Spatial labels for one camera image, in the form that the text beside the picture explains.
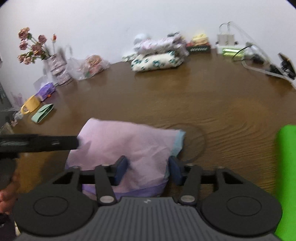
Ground white power strip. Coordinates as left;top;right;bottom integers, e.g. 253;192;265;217
215;43;253;57

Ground clear plastic snack bag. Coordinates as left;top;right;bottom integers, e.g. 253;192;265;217
66;55;110;80

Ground left white charger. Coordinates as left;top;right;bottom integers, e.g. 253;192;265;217
217;34;228;46

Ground green mat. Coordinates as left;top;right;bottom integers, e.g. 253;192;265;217
275;125;295;240

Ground purple tissue box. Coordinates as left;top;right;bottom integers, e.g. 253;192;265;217
33;75;56;102

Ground knitted pink vase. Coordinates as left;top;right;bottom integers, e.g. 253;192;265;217
46;54;71;85

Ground white pink-flower folded cloth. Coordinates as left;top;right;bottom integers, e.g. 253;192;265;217
134;32;189;57

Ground right white charger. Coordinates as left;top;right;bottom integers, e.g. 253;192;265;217
226;34;235;46

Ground person's left hand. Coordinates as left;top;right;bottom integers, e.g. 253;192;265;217
0;171;20;214

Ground yellow pink small boxes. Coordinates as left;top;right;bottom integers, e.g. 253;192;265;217
191;34;209;46

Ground black phone holder stand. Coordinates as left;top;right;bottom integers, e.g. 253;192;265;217
269;53;295;81

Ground yellow mug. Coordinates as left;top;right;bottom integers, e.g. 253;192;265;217
21;95;41;115

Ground cream green-flower folded cloth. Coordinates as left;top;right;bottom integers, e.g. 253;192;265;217
131;51;185;72

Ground white charging cable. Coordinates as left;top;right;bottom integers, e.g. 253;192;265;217
218;21;296;90

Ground white charger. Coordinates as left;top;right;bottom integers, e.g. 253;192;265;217
217;34;228;46
226;34;235;46

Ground pink blue purple mesh garment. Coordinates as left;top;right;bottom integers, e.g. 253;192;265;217
65;118;186;198

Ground black cable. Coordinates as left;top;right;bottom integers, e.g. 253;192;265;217
231;45;265;65

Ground green transparent box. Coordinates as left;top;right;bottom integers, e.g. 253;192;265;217
222;48;244;58

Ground pink artificial flower bouquet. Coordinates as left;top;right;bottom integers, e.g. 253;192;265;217
18;27;53;65

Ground dark green labelled box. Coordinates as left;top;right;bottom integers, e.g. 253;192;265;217
186;44;211;54

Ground white astronaut figure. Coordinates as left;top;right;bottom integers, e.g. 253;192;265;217
133;33;150;45

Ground green fabric pouch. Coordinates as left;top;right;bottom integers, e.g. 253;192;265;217
31;103;54;123

